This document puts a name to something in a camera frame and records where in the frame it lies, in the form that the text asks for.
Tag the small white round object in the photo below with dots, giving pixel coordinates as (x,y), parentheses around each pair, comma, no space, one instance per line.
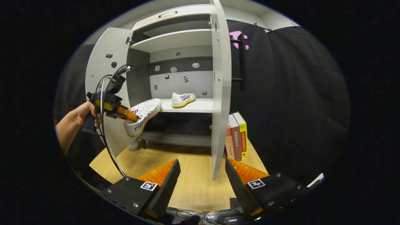
(133,144)

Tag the grey shoe cabinet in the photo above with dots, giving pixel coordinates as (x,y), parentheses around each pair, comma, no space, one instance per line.
(197,82)

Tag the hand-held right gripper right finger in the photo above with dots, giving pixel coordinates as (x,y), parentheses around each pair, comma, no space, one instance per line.
(239,189)

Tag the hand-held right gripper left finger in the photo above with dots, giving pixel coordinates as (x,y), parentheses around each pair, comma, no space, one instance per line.
(167,189)

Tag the cabinet door with headphones sticker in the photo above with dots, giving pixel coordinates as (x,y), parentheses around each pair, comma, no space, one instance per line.
(220,93)

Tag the white cabinet shelf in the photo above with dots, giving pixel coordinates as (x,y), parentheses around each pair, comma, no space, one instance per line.
(175,40)
(200,106)

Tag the black backdrop cloth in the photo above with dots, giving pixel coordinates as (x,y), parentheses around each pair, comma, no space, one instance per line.
(297,109)

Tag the grey cabinet drawer front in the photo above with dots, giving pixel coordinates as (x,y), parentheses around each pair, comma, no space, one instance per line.
(187,15)

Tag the white shoe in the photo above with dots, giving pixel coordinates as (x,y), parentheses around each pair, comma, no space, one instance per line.
(182,100)
(143,117)

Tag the yellow book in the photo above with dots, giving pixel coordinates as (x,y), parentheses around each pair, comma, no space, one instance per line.
(243,137)

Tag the cabinet door with camera sticker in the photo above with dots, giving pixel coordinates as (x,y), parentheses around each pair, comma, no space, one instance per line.
(93,75)

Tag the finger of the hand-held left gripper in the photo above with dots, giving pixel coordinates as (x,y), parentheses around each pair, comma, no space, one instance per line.
(125,113)

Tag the brown book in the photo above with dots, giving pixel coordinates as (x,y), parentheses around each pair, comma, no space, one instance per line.
(237,140)

